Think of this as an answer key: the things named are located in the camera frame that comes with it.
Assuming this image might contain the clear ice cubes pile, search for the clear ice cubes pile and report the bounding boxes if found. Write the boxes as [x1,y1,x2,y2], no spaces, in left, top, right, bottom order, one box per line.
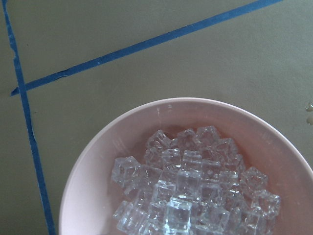
[112,126,281,235]

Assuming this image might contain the pink bowl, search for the pink bowl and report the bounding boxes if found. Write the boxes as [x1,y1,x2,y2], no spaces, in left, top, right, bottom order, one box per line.
[59,98,313,235]

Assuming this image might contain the blue tape grid lines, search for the blue tape grid lines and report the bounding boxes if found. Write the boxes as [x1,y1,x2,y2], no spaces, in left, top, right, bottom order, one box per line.
[1,0,276,235]

